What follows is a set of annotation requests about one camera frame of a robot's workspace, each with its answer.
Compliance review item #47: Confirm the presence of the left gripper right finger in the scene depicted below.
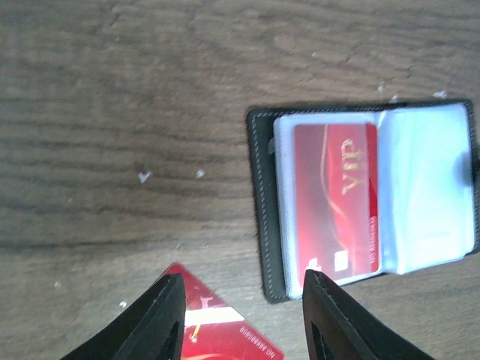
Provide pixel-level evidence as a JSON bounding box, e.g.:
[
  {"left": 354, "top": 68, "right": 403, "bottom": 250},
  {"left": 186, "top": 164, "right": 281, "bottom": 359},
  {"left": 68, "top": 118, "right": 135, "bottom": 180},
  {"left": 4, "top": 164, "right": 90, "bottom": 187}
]
[{"left": 302, "top": 269, "right": 431, "bottom": 360}]

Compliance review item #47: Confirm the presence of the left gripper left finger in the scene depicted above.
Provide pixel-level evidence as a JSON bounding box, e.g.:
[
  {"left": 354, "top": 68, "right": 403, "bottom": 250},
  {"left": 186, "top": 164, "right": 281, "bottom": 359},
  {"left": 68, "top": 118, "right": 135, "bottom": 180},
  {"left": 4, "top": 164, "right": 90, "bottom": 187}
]
[{"left": 64, "top": 274, "right": 186, "bottom": 360}]

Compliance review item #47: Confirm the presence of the red card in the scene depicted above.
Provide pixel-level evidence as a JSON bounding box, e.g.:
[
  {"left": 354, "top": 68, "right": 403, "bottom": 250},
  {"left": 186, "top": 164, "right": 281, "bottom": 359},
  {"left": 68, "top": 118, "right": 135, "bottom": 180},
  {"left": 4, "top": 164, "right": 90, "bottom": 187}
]
[{"left": 166, "top": 263, "right": 284, "bottom": 360}]

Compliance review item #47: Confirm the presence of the black leather card holder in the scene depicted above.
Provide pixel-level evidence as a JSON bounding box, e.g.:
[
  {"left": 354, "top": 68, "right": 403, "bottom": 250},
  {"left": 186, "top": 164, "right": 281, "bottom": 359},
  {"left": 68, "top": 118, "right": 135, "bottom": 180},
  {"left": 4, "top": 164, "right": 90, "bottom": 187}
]
[{"left": 247, "top": 99, "right": 479, "bottom": 304}]

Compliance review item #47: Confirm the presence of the red VIP card overlapped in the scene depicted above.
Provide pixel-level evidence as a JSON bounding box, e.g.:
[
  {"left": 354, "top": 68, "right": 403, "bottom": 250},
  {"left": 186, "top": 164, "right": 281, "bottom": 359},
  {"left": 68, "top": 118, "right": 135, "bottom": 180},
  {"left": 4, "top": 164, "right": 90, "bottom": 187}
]
[{"left": 293, "top": 124, "right": 380, "bottom": 281}]

